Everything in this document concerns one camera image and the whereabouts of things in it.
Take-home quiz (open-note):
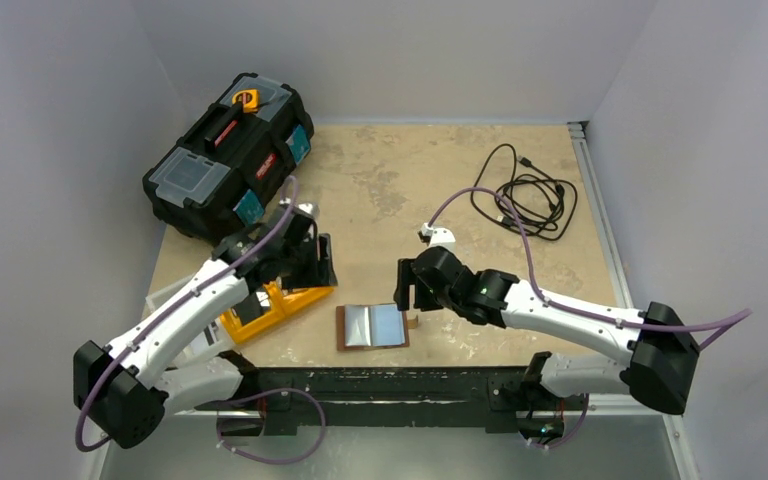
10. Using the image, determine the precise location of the orange tape measure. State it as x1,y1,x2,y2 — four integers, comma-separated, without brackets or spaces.
231,89,260,114

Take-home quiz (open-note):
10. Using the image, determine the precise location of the card in left compartment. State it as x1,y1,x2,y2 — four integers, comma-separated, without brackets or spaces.
232,293,270,326

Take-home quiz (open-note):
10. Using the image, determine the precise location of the black plastic toolbox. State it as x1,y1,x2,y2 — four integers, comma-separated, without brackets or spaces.
142,72,314,244

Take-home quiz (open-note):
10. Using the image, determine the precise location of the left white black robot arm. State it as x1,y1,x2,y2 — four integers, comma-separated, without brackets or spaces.
72,203,337,453

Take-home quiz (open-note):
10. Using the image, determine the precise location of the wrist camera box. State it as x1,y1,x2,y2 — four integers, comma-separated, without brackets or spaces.
279,197,320,220
417,223,456,253

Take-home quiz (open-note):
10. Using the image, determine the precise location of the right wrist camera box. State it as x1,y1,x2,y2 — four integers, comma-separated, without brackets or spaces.
417,223,456,253

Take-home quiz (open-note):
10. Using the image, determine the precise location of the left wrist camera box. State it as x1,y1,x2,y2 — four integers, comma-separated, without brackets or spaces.
279,197,320,220

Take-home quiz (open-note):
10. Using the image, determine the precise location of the brown leather card holder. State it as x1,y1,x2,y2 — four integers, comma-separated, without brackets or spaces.
335,303,410,351

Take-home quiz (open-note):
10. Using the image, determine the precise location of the aluminium front frame rail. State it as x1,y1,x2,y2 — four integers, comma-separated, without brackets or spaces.
95,369,683,419

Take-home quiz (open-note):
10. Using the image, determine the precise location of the black coiled usb cable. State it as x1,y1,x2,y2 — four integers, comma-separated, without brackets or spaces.
469,142,579,242

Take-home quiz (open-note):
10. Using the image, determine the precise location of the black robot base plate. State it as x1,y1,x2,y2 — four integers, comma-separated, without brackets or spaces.
200,366,585,438

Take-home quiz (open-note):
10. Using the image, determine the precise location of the aluminium right side rail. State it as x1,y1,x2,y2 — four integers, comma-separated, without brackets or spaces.
567,121,652,370

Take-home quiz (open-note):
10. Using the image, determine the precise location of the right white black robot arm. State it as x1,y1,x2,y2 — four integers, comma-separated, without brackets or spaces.
393,246,701,415

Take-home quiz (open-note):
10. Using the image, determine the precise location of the yellow plastic divided bin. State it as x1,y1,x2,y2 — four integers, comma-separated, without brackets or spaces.
218,282,335,345

